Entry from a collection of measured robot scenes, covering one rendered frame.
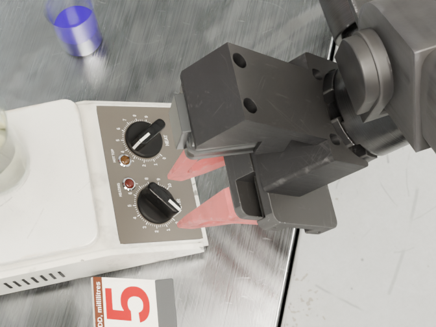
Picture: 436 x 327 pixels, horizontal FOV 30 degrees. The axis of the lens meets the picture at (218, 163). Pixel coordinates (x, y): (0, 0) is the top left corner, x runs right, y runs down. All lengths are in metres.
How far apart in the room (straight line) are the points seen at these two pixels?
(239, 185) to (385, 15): 0.16
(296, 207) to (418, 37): 0.17
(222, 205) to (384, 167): 0.25
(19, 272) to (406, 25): 0.38
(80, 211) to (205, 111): 0.22
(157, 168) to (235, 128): 0.27
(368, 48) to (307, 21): 0.39
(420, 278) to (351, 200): 0.08
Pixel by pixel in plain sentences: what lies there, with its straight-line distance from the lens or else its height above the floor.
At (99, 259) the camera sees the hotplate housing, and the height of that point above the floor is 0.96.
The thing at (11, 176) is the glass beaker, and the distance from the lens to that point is 0.60.
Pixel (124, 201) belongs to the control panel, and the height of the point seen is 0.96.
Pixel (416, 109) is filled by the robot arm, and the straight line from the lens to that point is 0.37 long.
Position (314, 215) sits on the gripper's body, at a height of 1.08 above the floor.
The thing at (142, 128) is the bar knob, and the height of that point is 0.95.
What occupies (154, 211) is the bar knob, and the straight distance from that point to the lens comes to 0.64.
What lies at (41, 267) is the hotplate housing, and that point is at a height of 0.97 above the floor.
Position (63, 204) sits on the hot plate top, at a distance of 0.61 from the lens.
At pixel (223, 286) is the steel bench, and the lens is 0.67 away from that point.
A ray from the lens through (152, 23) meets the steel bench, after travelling 0.76.
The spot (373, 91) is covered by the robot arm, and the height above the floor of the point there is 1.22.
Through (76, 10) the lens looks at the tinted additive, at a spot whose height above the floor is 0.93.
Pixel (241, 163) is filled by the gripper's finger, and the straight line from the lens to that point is 0.48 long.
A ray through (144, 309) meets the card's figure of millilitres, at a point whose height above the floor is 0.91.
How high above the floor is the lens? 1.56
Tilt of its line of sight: 71 degrees down
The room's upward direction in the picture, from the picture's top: 5 degrees counter-clockwise
